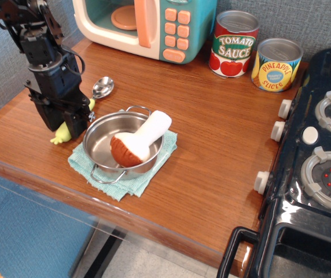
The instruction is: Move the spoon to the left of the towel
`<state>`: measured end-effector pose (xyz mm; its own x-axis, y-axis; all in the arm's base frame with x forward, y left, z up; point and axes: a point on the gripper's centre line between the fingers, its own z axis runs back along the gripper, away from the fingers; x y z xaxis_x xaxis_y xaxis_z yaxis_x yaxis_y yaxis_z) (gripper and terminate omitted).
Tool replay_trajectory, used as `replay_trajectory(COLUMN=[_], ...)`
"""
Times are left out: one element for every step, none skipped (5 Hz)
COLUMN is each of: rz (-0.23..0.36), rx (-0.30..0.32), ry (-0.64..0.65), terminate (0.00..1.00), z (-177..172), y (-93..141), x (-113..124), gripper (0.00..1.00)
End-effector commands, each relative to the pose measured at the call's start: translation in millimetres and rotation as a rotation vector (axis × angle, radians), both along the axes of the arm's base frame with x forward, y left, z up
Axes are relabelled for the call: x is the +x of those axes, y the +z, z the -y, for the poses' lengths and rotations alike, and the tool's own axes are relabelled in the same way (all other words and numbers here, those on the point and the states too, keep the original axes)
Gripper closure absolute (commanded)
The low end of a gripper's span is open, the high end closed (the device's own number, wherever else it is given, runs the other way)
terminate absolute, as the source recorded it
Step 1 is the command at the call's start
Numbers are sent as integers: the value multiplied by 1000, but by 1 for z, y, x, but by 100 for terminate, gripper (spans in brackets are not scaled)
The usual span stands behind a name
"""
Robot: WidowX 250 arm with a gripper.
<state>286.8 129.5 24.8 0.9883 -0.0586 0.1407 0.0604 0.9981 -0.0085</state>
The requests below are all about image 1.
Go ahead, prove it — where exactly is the pineapple slices can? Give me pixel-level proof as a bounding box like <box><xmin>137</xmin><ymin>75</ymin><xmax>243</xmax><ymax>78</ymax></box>
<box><xmin>251</xmin><ymin>38</ymin><xmax>303</xmax><ymax>92</ymax></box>

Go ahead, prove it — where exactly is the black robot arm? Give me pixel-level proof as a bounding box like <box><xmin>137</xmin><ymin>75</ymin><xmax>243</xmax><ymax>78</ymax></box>
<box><xmin>0</xmin><ymin>1</ymin><xmax>94</xmax><ymax>139</ymax></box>

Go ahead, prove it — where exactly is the spoon with yellow-green handle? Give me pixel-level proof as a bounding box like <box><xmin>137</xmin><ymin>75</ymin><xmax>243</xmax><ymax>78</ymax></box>
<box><xmin>50</xmin><ymin>76</ymin><xmax>114</xmax><ymax>145</ymax></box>

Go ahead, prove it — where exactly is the stainless steel pot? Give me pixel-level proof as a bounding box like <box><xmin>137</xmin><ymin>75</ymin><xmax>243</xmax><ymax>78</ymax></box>
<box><xmin>83</xmin><ymin>106</ymin><xmax>164</xmax><ymax>185</ymax></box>

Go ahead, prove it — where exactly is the black toy stove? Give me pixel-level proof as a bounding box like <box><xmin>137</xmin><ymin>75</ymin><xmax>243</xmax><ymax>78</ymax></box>
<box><xmin>218</xmin><ymin>48</ymin><xmax>331</xmax><ymax>277</ymax></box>

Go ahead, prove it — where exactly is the light blue cloth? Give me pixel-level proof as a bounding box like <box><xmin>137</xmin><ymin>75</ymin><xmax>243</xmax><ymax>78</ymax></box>
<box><xmin>68</xmin><ymin>131</ymin><xmax>177</xmax><ymax>201</ymax></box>

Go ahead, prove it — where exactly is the toy microwave teal and cream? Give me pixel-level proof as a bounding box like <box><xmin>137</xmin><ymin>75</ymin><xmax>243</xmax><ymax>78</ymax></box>
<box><xmin>73</xmin><ymin>0</ymin><xmax>217</xmax><ymax>64</ymax></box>

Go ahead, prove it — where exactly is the tomato sauce can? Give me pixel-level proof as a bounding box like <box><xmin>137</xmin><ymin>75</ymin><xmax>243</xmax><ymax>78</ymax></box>
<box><xmin>209</xmin><ymin>10</ymin><xmax>260</xmax><ymax>78</ymax></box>

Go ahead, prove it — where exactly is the plush mushroom toy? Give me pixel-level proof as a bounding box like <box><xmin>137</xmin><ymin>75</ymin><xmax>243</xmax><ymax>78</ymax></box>
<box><xmin>110</xmin><ymin>111</ymin><xmax>172</xmax><ymax>167</ymax></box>

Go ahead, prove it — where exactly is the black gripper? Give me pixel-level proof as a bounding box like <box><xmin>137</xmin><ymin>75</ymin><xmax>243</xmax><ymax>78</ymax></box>
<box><xmin>24</xmin><ymin>52</ymin><xmax>91</xmax><ymax>139</ymax></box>

